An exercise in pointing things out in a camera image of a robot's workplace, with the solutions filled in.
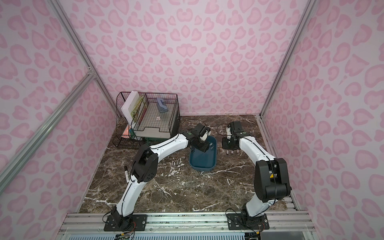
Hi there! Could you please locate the teal plastic storage box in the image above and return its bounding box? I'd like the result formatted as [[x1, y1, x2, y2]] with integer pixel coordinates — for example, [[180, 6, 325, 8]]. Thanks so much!
[[189, 136, 217, 172]]

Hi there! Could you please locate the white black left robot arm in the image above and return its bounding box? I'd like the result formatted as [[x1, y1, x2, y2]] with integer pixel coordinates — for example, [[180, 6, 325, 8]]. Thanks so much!
[[111, 124, 211, 226]]

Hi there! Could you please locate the grey blue tape dispenser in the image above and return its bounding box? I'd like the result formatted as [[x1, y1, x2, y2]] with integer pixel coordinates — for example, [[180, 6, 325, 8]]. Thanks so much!
[[157, 98, 169, 113]]

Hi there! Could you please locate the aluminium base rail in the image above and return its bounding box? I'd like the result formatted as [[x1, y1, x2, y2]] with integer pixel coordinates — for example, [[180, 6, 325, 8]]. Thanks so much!
[[56, 211, 319, 240]]

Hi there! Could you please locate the colourful picture book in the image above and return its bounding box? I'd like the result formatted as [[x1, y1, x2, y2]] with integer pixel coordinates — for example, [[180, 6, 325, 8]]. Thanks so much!
[[131, 94, 149, 130]]

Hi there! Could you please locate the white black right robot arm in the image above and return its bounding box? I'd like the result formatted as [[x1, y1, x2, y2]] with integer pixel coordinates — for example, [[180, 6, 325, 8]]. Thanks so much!
[[222, 121, 292, 218]]

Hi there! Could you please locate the black capped marker pen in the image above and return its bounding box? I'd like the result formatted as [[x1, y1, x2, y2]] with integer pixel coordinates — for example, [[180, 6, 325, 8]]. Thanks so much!
[[124, 166, 130, 183]]

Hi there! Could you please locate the black wire mesh rack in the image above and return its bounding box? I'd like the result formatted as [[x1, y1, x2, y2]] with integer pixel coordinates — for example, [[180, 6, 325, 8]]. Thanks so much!
[[112, 91, 181, 149]]

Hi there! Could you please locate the white paper tray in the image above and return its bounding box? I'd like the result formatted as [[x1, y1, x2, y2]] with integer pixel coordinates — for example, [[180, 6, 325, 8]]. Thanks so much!
[[132, 103, 178, 139]]

